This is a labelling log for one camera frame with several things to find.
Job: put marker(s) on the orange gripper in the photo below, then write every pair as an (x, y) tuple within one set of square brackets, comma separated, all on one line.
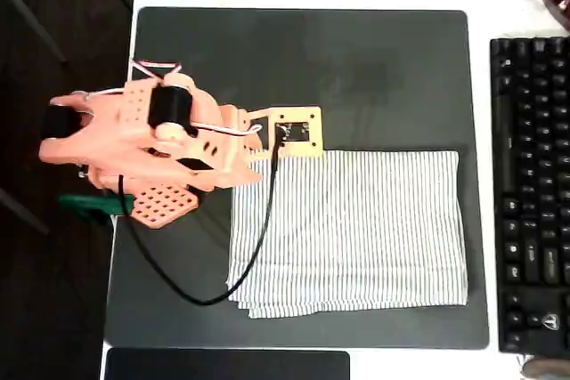
[(244, 161)]

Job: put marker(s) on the striped white cloth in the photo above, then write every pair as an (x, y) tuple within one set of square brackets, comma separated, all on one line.
[(356, 233)]

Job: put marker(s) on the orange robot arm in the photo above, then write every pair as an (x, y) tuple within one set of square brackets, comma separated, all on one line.
[(111, 139)]

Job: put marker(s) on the black desk mat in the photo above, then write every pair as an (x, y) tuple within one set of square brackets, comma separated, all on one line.
[(311, 64)]

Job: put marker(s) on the green table clamp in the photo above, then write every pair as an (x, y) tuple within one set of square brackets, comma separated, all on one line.
[(89, 206)]

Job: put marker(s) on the black flat pad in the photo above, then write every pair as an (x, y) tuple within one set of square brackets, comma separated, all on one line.
[(222, 366)]

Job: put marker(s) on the black keyboard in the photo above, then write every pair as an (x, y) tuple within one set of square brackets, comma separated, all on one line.
[(530, 175)]

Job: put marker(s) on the brown rounded object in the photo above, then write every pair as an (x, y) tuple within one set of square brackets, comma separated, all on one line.
[(548, 369)]

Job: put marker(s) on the orange camera mount plate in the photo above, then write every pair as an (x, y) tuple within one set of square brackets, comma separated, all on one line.
[(314, 139)]

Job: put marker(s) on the orange perforated base plate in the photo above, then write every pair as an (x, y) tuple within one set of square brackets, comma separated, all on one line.
[(162, 211)]

